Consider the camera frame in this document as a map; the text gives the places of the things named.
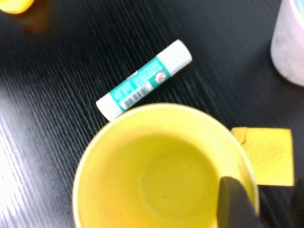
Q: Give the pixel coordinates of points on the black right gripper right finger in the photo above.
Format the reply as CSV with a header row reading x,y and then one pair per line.
x,y
298,209

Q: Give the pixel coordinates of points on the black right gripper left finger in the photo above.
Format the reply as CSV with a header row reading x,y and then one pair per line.
x,y
235,206

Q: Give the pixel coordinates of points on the yellow plastic cup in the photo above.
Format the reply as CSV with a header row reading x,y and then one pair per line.
x,y
142,178

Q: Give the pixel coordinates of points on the yellow cube with chipped corner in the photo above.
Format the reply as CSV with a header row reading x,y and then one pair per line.
x,y
270,156

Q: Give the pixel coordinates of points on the green and white glue stick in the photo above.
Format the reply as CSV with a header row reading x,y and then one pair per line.
x,y
142,80

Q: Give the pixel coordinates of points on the pink plastic cup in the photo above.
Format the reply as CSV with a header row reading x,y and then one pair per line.
x,y
289,52

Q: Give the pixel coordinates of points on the yellow rubber duck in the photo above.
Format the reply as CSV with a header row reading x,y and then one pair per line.
x,y
14,6

